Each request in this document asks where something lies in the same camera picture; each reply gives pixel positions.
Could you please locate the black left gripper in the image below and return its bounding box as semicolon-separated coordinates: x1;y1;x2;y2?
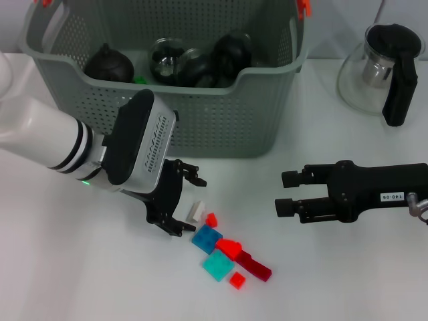
124;158;208;238

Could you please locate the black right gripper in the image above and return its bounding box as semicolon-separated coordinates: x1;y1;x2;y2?
274;159;428;225

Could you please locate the white toy brick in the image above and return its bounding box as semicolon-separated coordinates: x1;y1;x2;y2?
186;200;207;223

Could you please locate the blue toy brick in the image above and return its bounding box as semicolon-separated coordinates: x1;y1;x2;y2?
191;223;224;252

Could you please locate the red sloped toy brick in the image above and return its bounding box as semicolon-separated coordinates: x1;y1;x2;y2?
215;238;243;261

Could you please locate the cyan toy brick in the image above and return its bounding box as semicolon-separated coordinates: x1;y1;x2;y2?
201;250;235;284

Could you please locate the dark red toy brick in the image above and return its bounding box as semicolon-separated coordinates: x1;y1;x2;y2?
235;250;274;284

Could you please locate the red square toy brick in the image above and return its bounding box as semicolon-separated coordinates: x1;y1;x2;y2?
229;271;247;289

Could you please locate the grey-green perforated storage bin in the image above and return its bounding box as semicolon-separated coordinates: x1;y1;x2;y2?
18;0;312;160

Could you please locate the orange bin rim piece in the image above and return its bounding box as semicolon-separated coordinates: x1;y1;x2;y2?
296;0;314;19

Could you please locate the black round teapot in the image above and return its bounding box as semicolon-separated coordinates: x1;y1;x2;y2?
83;42;136;83

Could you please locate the right wrist cable with plug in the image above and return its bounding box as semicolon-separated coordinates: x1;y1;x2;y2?
405;191;428;225

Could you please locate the glass teapot black handle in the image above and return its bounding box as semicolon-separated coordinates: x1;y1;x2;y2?
336;23;426;128

